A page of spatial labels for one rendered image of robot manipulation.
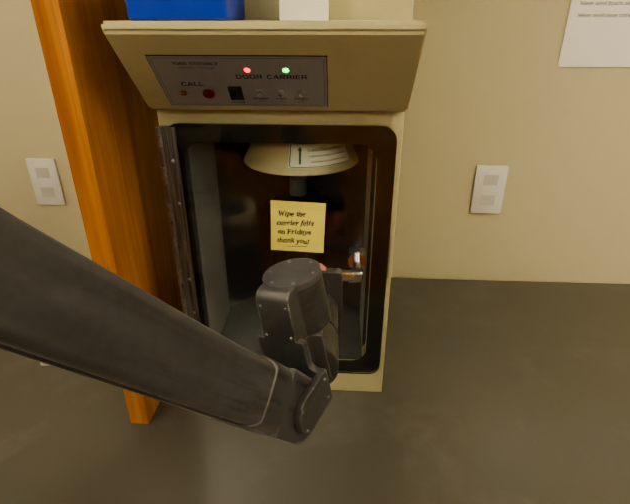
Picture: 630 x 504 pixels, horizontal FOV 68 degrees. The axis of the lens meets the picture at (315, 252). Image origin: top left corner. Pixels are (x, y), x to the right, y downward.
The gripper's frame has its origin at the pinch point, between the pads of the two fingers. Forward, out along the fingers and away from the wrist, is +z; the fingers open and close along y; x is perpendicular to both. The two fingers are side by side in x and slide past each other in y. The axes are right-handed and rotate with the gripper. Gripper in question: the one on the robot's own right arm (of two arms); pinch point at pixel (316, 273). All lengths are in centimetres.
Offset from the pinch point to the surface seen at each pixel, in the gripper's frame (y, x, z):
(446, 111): 14, -26, 48
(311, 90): 23.8, 0.8, 0.0
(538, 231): -14, -51, 48
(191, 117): 19.5, 16.7, 5.7
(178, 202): 8.1, 19.4, 4.6
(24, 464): -26, 41, -11
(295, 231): 4.3, 3.1, 4.2
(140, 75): 25.3, 19.9, -1.2
